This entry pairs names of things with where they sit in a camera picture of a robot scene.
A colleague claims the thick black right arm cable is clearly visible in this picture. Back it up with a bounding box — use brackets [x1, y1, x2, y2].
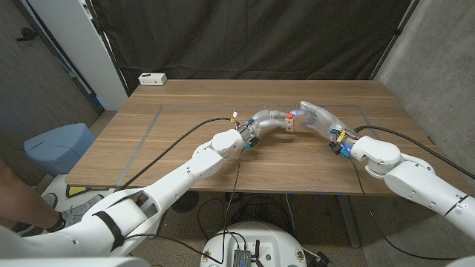
[353, 125, 475, 181]

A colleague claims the grey electronics module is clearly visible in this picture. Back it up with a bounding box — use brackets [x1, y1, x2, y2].
[232, 248, 252, 267]

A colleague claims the black backdrop stand pole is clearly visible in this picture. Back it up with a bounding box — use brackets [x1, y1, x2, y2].
[370, 0, 422, 81]
[85, 0, 131, 97]

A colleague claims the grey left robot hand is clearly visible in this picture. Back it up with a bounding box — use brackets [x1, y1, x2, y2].
[236, 109, 290, 145]

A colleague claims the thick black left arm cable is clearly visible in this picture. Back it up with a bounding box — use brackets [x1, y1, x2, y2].
[117, 117, 240, 192]

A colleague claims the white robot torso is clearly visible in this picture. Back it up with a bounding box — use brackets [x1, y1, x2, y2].
[200, 221, 308, 267]

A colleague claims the grey table leg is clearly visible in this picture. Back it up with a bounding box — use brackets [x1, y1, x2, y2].
[335, 194, 361, 248]

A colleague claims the black floor device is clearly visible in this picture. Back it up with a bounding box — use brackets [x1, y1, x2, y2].
[315, 251, 335, 267]

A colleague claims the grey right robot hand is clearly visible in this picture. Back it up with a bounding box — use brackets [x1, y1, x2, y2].
[290, 100, 360, 149]

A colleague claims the person's bare leg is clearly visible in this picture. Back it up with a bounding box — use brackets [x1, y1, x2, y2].
[0, 159, 67, 231]

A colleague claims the black backdrop curtain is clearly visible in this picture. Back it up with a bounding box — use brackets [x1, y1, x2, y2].
[87, 0, 422, 93]

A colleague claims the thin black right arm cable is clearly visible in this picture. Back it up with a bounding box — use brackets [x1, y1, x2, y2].
[349, 157, 461, 261]

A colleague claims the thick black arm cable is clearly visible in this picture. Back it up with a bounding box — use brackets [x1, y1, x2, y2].
[117, 117, 240, 192]
[353, 125, 475, 181]

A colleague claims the white floor cable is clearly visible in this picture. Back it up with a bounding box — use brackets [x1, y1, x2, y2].
[284, 192, 297, 234]

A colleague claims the grey sneaker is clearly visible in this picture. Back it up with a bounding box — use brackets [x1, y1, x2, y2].
[59, 194, 106, 228]
[42, 191, 59, 212]

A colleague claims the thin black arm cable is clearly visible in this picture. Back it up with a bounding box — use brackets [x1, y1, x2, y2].
[124, 148, 246, 265]
[349, 157, 461, 261]

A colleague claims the black floor cable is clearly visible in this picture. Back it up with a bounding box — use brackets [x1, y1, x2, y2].
[195, 198, 227, 242]

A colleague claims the large wooden board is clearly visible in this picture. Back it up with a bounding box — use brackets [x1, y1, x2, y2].
[117, 104, 419, 194]

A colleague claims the white cabinet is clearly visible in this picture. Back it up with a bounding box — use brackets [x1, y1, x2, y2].
[27, 0, 129, 111]

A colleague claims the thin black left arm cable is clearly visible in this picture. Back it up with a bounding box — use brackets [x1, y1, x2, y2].
[124, 148, 246, 265]

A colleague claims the light blue stool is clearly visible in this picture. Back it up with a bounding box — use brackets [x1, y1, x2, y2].
[23, 122, 96, 177]

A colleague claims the round black floor grille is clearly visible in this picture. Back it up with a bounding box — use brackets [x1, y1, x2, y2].
[169, 191, 200, 214]

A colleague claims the dark wall rail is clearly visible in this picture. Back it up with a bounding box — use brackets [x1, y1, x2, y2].
[13, 0, 105, 112]

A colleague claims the white floor platform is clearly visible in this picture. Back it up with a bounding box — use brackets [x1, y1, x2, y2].
[36, 174, 117, 228]

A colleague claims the white power strip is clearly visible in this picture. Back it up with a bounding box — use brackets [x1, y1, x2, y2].
[137, 72, 168, 87]

